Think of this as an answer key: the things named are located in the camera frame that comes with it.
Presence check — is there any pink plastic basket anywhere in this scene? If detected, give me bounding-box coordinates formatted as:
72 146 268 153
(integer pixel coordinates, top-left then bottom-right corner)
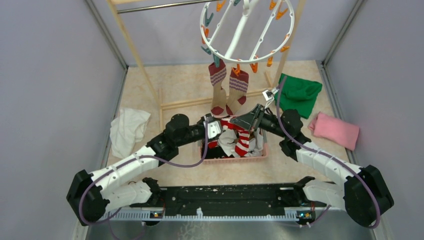
204 128 269 164

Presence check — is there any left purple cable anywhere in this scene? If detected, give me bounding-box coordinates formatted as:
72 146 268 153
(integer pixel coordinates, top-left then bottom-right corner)
78 120 210 240

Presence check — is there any orange clip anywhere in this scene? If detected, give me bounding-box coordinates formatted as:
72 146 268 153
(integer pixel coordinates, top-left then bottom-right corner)
231 64 241 77
266 51 274 67
249 61 259 74

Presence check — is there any beige purple striped sock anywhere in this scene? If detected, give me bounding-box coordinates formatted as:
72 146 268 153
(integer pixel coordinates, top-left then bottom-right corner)
226 69 249 116

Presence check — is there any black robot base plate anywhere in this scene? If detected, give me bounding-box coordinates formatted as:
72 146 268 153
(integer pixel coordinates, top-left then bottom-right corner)
129 181 335 218

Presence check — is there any white cloth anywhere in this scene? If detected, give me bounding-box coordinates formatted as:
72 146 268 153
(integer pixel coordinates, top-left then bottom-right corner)
109 107 151 159

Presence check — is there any green cloth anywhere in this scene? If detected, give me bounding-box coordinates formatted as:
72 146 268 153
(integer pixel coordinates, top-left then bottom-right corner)
274 73 323 119

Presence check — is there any white round clip hanger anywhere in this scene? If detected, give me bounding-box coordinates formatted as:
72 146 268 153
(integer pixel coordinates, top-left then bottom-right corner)
201 0 291 60

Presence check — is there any red white striped sock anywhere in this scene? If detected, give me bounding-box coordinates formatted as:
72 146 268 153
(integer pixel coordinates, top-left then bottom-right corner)
218 117 256 158

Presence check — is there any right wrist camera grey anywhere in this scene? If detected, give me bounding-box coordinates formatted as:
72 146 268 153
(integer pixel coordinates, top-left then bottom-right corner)
262 88 278 109

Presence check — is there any wooden drying rack frame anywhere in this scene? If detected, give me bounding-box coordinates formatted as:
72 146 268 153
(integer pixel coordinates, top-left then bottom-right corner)
107 0 306 128

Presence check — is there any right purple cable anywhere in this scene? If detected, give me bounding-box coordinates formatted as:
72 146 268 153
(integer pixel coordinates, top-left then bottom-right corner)
275 75 382 230

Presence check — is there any pink cloth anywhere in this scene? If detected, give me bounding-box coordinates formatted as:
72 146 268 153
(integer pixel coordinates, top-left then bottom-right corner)
308 112 360 151

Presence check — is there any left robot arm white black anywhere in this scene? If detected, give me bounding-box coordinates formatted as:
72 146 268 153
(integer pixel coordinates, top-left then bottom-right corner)
66 114 223 226

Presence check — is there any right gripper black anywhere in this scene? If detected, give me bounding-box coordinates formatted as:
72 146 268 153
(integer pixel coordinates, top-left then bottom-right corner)
230 103 289 139

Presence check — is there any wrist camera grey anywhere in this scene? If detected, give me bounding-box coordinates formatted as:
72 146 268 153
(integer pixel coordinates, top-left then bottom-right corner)
203 113 223 141
262 88 278 109

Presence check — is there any metal rack rod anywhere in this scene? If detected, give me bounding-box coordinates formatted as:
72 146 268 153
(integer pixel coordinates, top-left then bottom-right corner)
117 0 216 14

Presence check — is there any white black sock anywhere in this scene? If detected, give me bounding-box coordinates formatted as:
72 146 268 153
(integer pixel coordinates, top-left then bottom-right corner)
217 129 264 158

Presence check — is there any purple cable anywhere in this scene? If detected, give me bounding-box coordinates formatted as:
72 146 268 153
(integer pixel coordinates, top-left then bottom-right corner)
78 120 210 240
275 75 382 230

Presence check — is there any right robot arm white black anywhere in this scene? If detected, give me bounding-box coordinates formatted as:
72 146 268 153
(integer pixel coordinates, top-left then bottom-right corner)
229 104 394 228

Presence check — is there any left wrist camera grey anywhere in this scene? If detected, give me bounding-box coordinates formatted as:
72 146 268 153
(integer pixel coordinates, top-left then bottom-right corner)
203 113 223 141

